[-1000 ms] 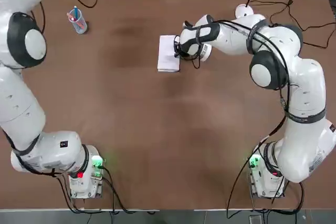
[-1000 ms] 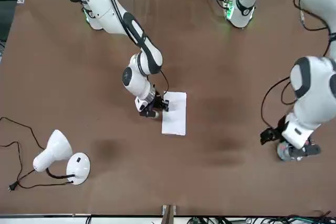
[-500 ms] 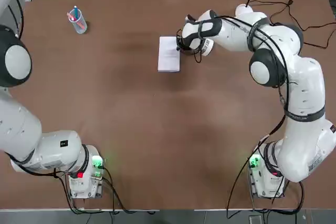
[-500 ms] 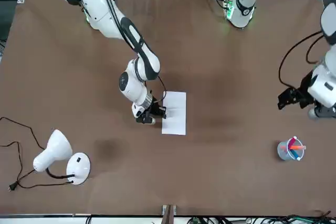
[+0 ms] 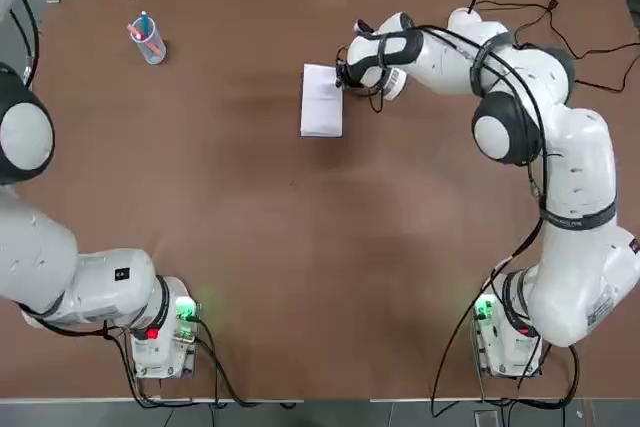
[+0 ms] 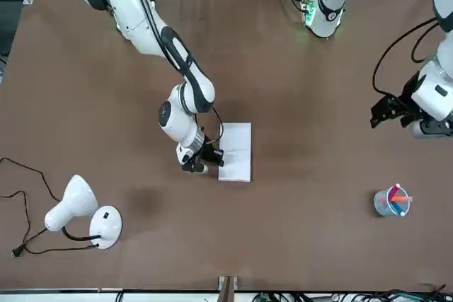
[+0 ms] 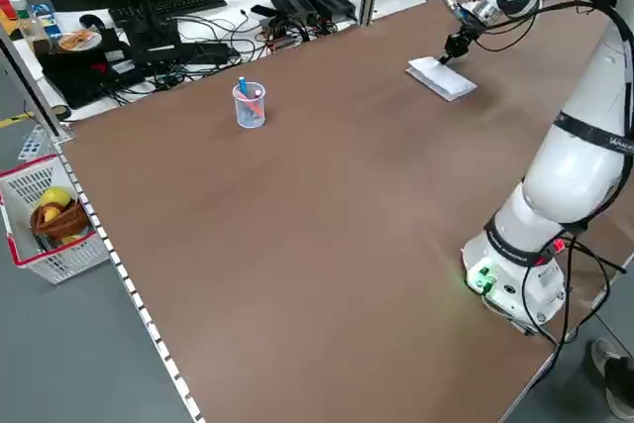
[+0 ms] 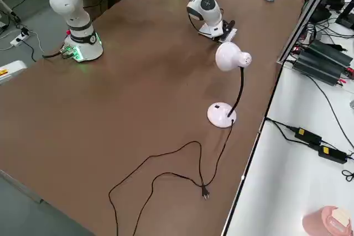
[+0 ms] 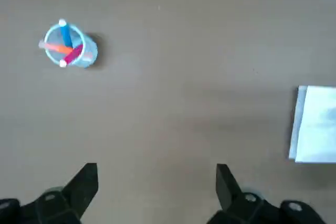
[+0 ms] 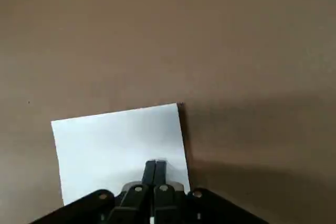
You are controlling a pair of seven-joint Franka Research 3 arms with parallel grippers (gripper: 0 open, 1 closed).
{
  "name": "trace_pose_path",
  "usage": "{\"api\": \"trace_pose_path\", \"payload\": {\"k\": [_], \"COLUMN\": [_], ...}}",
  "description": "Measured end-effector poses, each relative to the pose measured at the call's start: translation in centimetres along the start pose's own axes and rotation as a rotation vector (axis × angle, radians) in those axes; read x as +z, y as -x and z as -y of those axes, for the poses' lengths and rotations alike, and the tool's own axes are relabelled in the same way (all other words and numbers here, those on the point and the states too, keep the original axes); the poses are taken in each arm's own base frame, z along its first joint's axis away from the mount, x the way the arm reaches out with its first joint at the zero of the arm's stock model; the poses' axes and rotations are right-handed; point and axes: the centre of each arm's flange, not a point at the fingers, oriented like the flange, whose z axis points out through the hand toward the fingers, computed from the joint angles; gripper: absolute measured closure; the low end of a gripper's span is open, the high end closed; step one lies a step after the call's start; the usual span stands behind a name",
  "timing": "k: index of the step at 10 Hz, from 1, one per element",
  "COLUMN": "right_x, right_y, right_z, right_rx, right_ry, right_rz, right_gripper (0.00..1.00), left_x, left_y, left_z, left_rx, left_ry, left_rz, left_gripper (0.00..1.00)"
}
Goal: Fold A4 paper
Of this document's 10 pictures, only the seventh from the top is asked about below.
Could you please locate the black remote control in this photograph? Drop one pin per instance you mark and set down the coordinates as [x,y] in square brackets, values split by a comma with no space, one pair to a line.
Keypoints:
[262,10]

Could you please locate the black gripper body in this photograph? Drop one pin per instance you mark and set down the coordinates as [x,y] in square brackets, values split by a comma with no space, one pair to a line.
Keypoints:
[463,36]

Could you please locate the orange printed disc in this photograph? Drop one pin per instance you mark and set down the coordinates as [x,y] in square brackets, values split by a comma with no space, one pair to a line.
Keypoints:
[74,41]

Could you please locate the pink pen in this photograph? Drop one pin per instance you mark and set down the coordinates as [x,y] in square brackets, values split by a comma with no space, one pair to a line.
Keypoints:
[257,94]

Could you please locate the blue white carton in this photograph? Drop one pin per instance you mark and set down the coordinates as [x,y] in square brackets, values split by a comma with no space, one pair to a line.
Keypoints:
[44,19]

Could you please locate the large yellow fruit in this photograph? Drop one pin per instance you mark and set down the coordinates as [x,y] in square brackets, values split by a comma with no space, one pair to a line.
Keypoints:
[55,196]

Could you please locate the white A4 paper sheet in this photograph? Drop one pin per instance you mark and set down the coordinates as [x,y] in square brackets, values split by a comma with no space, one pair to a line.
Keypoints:
[446,81]

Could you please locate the brown wicker basket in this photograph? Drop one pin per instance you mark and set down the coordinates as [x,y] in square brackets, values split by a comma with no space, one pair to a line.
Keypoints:
[69,220]

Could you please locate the flat black box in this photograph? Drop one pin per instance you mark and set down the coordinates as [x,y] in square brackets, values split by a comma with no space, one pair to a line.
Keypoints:
[84,81]

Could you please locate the black keyboard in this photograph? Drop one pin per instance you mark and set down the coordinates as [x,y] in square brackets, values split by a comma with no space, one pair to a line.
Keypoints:
[188,2]

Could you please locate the clear plastic pen cup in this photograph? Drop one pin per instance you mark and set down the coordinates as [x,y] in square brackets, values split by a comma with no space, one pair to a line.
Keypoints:
[249,113]

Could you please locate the black power supply unit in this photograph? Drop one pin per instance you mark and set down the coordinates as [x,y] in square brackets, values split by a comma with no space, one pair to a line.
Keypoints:
[292,4]
[329,2]

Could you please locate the person's shoe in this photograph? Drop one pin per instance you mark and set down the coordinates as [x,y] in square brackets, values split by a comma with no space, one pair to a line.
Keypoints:
[619,383]

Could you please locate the clear bottle white cap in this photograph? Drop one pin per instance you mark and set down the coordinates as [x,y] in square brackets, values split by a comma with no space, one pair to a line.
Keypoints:
[30,29]

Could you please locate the small yellow fruit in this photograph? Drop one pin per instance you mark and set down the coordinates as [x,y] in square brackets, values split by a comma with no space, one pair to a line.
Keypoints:
[52,215]

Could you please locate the aluminium frame beam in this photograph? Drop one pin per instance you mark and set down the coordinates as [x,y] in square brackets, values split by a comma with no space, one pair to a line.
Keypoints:
[29,86]

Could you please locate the white basket red rim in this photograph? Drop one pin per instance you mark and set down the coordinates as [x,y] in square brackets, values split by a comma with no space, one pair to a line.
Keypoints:
[64,264]

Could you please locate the blue pen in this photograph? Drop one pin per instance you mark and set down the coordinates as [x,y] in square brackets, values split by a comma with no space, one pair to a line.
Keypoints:
[243,87]

